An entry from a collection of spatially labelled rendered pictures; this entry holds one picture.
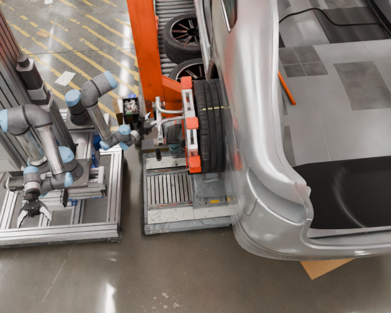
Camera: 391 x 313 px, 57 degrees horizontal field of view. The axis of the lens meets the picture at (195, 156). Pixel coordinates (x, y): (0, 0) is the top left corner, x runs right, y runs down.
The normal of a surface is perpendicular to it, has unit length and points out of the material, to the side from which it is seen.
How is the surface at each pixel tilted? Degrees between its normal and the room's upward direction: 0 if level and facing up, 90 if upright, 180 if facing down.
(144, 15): 90
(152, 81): 90
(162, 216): 0
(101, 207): 0
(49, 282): 0
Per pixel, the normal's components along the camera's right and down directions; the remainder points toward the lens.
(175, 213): -0.01, -0.58
